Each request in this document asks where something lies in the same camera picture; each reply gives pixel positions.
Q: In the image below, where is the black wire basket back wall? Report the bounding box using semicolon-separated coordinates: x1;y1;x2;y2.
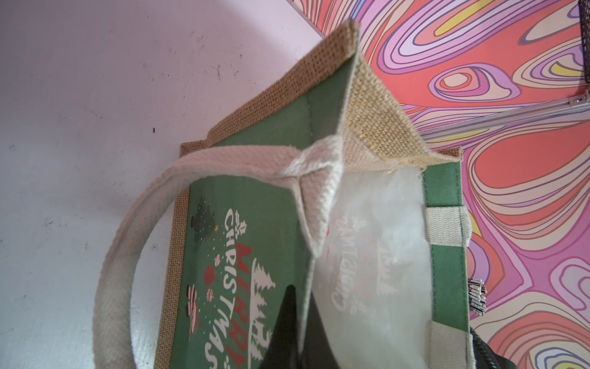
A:
579;0;590;83

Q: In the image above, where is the metal cup of pencils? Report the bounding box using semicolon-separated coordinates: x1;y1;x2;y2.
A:
467;278;487;316

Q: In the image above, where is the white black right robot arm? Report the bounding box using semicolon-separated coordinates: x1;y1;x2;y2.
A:
470;328;517;369

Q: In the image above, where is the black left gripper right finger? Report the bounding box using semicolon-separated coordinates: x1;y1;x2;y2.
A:
299;299;340;369

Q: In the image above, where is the burlap tote bag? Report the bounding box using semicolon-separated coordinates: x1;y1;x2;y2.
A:
93;21;476;368

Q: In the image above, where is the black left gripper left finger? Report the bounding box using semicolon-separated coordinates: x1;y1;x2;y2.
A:
260;285;298;369

